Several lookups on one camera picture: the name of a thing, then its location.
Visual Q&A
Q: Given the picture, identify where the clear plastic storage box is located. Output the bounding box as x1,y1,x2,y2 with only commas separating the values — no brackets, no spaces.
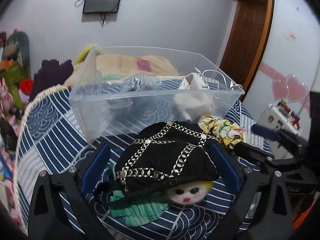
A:
68,45,245,143

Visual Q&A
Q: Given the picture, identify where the yellow curved tube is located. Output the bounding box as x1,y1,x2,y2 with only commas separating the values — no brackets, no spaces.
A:
73,44,105,65

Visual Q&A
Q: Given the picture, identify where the bagged grey knit item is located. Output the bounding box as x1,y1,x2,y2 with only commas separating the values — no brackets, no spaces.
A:
101,74,162,110

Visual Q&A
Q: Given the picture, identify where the blue patterned tablecloth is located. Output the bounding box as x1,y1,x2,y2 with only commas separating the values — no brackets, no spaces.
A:
12,78,273,240

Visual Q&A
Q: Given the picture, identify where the red soft object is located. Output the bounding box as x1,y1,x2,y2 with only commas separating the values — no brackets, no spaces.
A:
20,78,34,95

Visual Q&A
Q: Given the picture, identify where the green cylinder bottle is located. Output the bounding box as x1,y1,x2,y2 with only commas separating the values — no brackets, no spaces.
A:
10,85,24,109

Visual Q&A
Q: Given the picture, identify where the beige plush blanket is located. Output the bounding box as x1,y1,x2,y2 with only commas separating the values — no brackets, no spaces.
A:
63,54,179,87

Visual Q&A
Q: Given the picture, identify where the yellow floral scrunchie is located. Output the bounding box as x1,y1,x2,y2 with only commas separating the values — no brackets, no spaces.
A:
197,114,250,149

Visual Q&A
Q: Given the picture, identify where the small wall monitor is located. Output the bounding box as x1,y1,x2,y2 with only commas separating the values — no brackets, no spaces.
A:
82,0,121,14

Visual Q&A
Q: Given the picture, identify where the pink rabbit figure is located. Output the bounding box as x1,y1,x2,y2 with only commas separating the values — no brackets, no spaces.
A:
1,78,15,115

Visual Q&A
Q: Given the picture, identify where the black hat with silver chain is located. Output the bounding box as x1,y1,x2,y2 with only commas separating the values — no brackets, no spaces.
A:
114,121,219,196

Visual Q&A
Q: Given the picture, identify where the cream drawstring pouch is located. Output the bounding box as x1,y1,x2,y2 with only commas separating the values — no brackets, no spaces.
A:
172,67,243,124

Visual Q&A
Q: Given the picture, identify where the green knit doll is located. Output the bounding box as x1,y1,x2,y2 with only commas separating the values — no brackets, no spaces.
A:
93,163,214,228

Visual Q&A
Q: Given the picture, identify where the white appliance with stickers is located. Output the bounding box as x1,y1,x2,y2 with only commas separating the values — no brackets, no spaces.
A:
258,100,301,159

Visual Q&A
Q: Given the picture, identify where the grey green plush toy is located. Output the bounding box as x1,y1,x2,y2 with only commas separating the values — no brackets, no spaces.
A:
2,31,30,73

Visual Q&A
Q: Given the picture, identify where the brown wooden door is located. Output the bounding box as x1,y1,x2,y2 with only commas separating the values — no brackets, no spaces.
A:
220,0,273,91

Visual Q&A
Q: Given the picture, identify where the dark purple garment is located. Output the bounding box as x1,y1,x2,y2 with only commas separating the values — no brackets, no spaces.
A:
29,59,74,102

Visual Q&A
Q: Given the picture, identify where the green storage box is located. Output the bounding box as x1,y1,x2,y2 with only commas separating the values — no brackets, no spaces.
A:
1,63,29,88

